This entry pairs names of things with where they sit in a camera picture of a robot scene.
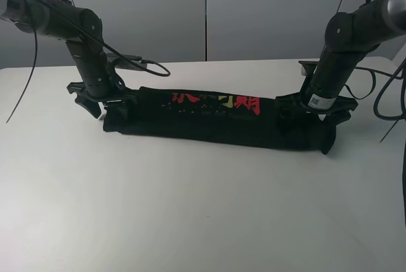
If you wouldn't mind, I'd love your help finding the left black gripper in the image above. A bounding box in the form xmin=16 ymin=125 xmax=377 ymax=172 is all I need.
xmin=67 ymin=82 xmax=138 ymax=120

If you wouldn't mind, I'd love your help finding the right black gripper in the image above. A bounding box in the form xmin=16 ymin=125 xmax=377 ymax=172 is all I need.
xmin=275 ymin=93 xmax=358 ymax=134

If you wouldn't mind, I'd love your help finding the black printed t-shirt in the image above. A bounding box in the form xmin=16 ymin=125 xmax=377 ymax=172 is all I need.
xmin=103 ymin=87 xmax=336 ymax=154

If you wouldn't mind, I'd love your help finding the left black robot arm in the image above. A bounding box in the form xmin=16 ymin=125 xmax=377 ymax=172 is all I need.
xmin=1 ymin=0 xmax=146 ymax=118

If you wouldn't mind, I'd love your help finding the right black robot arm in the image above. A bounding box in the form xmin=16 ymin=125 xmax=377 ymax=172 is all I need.
xmin=275 ymin=0 xmax=405 ymax=129

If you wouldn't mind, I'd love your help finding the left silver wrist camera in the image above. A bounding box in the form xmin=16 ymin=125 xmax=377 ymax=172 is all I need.
xmin=104 ymin=53 xmax=150 ymax=70

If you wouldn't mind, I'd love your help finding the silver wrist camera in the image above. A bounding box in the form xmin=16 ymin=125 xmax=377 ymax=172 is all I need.
xmin=104 ymin=53 xmax=150 ymax=70
xmin=299 ymin=60 xmax=318 ymax=77

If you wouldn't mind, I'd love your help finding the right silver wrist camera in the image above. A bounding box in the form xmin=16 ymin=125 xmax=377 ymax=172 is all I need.
xmin=299 ymin=60 xmax=318 ymax=77

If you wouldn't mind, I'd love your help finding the right black cable bundle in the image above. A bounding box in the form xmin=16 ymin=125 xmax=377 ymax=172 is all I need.
xmin=342 ymin=0 xmax=406 ymax=222

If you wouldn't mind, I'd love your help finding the left black camera cable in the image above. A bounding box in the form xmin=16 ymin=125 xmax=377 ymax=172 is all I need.
xmin=0 ymin=0 xmax=171 ymax=124

